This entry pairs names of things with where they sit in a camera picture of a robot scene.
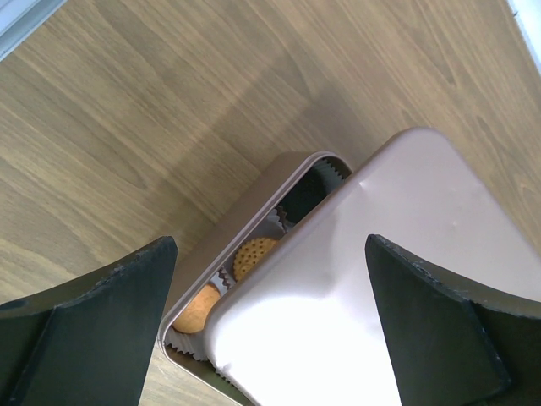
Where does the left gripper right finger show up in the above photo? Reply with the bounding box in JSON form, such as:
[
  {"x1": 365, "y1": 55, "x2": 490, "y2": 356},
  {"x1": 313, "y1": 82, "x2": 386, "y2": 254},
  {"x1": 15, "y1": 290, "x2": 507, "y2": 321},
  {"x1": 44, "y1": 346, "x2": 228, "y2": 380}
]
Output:
[{"x1": 365, "y1": 234, "x2": 540, "y2": 405}]

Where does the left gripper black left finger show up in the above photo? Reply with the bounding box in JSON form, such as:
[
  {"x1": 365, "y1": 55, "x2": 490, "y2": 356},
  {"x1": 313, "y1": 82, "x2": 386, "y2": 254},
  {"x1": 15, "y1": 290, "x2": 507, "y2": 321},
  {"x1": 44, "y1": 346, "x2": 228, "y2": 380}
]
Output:
[{"x1": 1, "y1": 236, "x2": 178, "y2": 405}]

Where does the plain orange round cookie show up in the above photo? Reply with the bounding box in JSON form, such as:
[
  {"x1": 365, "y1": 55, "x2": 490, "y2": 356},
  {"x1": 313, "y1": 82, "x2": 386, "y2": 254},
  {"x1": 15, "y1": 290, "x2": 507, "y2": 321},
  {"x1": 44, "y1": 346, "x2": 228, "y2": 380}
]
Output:
[{"x1": 172, "y1": 283, "x2": 221, "y2": 334}]

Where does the brown tin lid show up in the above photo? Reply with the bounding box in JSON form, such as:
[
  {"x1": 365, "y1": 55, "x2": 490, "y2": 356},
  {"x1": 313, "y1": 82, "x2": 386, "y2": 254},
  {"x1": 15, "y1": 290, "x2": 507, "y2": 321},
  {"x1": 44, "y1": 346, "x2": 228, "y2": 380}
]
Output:
[{"x1": 204, "y1": 128, "x2": 540, "y2": 405}]

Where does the patterned round biscuit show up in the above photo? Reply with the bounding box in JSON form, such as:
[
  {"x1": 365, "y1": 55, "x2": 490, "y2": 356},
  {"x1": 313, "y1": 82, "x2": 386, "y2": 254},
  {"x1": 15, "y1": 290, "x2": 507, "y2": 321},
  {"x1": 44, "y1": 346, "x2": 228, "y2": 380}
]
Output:
[{"x1": 232, "y1": 237, "x2": 278, "y2": 282}]

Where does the black cookie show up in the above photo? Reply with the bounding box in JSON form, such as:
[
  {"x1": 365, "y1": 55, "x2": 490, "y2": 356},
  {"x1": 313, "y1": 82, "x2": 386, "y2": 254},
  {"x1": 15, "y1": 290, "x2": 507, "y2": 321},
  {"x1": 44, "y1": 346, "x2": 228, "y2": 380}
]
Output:
[{"x1": 279, "y1": 169, "x2": 327, "y2": 223}]

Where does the brown cookie tin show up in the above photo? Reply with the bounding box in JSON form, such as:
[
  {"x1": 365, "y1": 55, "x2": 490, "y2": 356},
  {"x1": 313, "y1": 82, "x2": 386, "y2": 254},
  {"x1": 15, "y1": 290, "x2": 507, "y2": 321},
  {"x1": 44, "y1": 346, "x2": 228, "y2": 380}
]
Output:
[{"x1": 157, "y1": 151, "x2": 352, "y2": 405}]

